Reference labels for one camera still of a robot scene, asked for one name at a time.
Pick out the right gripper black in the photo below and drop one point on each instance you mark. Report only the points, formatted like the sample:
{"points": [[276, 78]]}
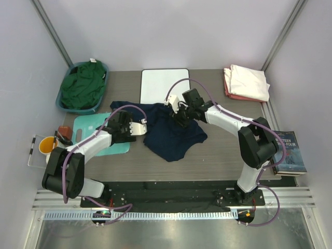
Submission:
{"points": [[177, 117]]}

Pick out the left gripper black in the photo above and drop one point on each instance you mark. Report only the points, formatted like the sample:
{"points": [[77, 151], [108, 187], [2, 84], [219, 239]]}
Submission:
{"points": [[127, 137]]}

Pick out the navy blue t shirt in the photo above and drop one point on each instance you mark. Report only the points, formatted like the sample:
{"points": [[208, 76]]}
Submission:
{"points": [[164, 136]]}

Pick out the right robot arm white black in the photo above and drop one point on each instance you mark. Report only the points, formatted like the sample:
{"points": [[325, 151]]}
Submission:
{"points": [[257, 142]]}

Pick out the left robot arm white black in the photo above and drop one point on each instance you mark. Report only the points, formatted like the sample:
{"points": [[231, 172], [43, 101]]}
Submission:
{"points": [[65, 170]]}

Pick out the teal cutting board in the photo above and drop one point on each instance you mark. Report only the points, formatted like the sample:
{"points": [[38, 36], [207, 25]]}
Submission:
{"points": [[85, 125]]}

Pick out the teal laundry basket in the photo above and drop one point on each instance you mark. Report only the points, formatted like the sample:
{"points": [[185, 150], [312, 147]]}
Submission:
{"points": [[86, 111]]}

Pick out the green t shirt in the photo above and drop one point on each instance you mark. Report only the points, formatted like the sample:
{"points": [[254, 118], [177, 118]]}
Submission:
{"points": [[84, 87]]}

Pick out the white board with black rim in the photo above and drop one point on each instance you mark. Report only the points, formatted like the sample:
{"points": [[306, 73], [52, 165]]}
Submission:
{"points": [[156, 83]]}

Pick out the pink folded t shirt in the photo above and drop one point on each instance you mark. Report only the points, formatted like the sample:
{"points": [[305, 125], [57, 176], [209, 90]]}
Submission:
{"points": [[227, 75]]}

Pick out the brown red block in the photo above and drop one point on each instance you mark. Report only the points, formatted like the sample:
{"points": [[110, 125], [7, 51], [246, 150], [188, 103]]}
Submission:
{"points": [[65, 131]]}

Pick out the white mug orange inside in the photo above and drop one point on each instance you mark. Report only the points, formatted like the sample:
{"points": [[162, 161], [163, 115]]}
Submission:
{"points": [[47, 145]]}

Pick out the black white marker pen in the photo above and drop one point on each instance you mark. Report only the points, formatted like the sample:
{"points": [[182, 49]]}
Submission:
{"points": [[32, 146]]}

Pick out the clear acrylic tray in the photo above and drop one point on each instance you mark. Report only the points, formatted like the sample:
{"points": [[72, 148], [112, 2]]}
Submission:
{"points": [[38, 160]]}

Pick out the dark blue book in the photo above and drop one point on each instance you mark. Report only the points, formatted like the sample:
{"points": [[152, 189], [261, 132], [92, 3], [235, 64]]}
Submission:
{"points": [[293, 164]]}

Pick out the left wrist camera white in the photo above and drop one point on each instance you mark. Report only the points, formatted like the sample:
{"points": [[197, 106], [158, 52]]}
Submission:
{"points": [[137, 129]]}

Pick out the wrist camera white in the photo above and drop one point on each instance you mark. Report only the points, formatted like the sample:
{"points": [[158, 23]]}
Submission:
{"points": [[172, 101], [137, 129]]}

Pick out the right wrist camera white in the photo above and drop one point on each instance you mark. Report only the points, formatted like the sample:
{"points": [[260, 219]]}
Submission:
{"points": [[172, 101]]}

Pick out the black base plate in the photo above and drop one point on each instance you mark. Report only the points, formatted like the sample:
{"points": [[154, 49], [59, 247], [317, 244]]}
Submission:
{"points": [[175, 193]]}

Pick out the white slotted cable duct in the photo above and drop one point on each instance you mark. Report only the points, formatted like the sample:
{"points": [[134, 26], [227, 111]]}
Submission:
{"points": [[104, 215]]}

